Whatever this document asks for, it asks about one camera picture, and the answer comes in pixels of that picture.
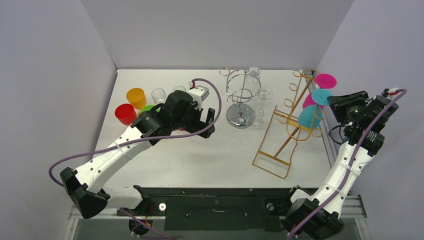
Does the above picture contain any patterned clear glass goblet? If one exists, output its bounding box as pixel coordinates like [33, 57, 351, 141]
[172, 85, 187, 93]

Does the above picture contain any pink plastic wine glass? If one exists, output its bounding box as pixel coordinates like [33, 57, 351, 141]
[302, 73, 337, 109]

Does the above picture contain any blue plastic wine glass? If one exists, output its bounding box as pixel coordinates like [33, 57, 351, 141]
[298, 88, 333, 129]

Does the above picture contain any green plastic wine glass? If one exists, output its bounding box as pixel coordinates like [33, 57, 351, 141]
[137, 104, 160, 116]

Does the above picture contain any yellow plastic wine glass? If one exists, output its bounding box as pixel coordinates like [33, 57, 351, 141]
[126, 87, 147, 110]

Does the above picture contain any red plastic wine glass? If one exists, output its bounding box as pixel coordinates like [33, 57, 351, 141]
[114, 103, 137, 126]

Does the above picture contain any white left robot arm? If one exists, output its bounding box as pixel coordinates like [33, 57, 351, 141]
[60, 86, 215, 219]

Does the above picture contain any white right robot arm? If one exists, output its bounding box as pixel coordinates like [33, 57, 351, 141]
[282, 88, 407, 240]

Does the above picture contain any chrome spiral glass rack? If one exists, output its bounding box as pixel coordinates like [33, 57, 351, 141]
[219, 67, 262, 129]

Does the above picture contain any clear stemmed wine glass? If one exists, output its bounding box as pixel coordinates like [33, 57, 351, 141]
[252, 87, 274, 126]

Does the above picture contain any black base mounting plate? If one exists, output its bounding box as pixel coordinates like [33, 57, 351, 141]
[126, 185, 291, 232]

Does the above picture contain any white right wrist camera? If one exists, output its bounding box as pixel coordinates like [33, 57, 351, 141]
[381, 87, 400, 100]

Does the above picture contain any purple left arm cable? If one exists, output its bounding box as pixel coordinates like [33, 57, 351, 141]
[48, 78, 223, 240]

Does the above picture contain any gold wire glass rack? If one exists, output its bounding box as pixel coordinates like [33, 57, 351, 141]
[252, 68, 326, 180]

